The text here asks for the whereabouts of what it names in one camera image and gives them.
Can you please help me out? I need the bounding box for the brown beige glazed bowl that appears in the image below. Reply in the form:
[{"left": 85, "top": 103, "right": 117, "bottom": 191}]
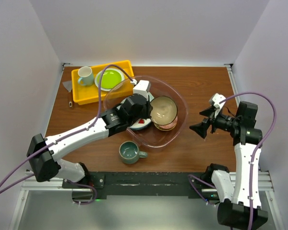
[{"left": 150, "top": 96, "right": 178, "bottom": 126}]

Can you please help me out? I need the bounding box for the red brown bottom bowl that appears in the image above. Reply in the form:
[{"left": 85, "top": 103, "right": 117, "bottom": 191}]
[{"left": 158, "top": 117, "right": 178, "bottom": 128}]

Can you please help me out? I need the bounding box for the teal ceramic mug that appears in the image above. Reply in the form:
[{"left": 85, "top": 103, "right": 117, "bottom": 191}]
[{"left": 119, "top": 141, "right": 148, "bottom": 164}]

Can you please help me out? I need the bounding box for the yellow blue patterned bowl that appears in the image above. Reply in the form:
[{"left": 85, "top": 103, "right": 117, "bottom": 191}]
[{"left": 154, "top": 124, "right": 175, "bottom": 131}]

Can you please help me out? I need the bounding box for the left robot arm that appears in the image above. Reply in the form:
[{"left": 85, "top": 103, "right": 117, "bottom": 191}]
[{"left": 27, "top": 93, "right": 153, "bottom": 188}]

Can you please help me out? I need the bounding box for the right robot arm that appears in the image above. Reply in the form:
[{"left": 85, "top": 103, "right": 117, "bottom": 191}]
[{"left": 190, "top": 102, "right": 268, "bottom": 230}]

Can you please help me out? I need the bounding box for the clear plastic bin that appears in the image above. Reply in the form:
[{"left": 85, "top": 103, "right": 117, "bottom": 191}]
[{"left": 103, "top": 76, "right": 188, "bottom": 150}]

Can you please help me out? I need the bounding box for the grey rimmed plate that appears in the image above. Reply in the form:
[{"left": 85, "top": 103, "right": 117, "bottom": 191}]
[{"left": 94, "top": 68, "right": 125, "bottom": 92}]

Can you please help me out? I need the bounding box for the lime green plate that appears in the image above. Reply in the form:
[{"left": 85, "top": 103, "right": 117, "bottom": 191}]
[{"left": 96, "top": 69, "right": 123, "bottom": 89}]

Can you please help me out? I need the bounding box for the yellow plastic tray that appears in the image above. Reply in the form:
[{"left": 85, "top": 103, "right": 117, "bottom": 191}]
[{"left": 71, "top": 60, "right": 134, "bottom": 105}]

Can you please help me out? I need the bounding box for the light blue white mug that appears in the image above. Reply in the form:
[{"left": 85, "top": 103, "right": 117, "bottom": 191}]
[{"left": 78, "top": 66, "right": 94, "bottom": 86}]

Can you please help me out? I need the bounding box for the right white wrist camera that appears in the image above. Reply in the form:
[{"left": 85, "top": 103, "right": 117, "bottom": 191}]
[{"left": 209, "top": 93, "right": 226, "bottom": 118}]

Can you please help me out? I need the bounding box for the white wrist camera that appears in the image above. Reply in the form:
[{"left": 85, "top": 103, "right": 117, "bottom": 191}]
[
  {"left": 209, "top": 93, "right": 226, "bottom": 118},
  {"left": 130, "top": 79, "right": 151, "bottom": 98}
]

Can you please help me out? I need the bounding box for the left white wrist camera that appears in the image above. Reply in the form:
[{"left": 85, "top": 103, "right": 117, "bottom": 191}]
[{"left": 130, "top": 79, "right": 151, "bottom": 98}]

